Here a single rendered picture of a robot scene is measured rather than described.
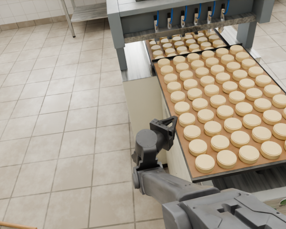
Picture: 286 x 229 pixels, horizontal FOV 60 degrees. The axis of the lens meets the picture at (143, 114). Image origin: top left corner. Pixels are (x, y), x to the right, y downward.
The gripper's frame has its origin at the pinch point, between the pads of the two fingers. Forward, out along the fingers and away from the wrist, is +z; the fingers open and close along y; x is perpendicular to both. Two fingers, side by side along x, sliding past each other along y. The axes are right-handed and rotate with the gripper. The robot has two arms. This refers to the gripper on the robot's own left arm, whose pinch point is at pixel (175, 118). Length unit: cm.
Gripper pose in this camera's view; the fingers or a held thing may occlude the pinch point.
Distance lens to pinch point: 81.5
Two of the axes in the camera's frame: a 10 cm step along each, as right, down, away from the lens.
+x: 8.0, 3.6, -4.8
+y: 1.1, 7.0, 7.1
